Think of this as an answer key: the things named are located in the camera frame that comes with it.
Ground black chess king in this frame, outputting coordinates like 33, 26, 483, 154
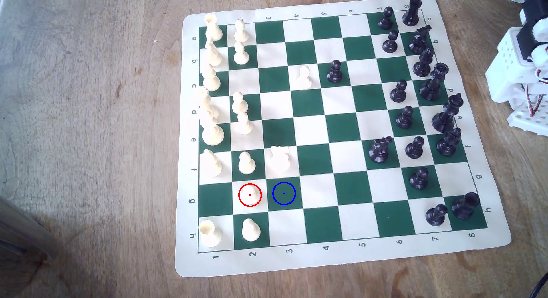
431, 93, 464, 133

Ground black chess queen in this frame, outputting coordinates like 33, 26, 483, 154
419, 63, 450, 101

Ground black chess knight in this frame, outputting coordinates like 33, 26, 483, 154
368, 136, 394, 164
408, 24, 432, 55

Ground white chess knight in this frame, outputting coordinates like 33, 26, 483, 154
270, 146, 291, 172
204, 36, 223, 68

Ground white chess queen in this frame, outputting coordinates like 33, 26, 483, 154
195, 86, 220, 121

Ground white chess rook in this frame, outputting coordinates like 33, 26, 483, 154
199, 220, 223, 248
204, 13, 223, 42

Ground black chess pawn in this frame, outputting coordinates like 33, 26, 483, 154
426, 204, 448, 227
326, 60, 343, 84
405, 136, 425, 159
390, 79, 408, 104
378, 6, 394, 30
409, 167, 430, 191
382, 30, 399, 54
396, 106, 414, 129

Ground red white black wire bundle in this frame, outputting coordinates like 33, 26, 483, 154
523, 81, 548, 118

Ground white chess king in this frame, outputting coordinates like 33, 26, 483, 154
200, 106, 225, 146

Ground grey metal frame object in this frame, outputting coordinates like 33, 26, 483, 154
0, 197, 59, 264

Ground green white chess mat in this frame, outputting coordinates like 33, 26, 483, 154
175, 0, 512, 278

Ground white chess bishop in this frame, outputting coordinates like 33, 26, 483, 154
201, 149, 223, 178
202, 62, 221, 92

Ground black cable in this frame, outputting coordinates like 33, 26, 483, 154
530, 272, 548, 298

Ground black chess bishop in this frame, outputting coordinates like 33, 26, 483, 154
413, 47, 435, 77
436, 127, 462, 157

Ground black chess rook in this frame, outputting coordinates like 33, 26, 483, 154
402, 0, 422, 27
452, 192, 481, 220

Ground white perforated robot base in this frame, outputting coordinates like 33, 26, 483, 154
507, 93, 548, 137

